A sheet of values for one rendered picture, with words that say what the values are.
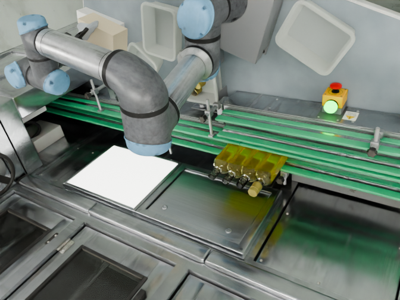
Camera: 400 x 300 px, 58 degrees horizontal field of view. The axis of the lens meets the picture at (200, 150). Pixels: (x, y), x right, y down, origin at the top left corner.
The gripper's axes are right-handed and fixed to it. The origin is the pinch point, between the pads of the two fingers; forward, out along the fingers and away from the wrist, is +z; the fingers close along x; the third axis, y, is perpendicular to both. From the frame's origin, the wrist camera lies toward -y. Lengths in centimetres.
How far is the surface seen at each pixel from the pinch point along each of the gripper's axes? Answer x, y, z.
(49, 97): 47, 38, 3
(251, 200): 38, -71, 3
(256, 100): 14, -54, 29
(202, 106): 32, -30, 32
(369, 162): 9, -100, 18
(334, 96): -2, -80, 29
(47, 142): 77, 41, -1
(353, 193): 28, -102, 23
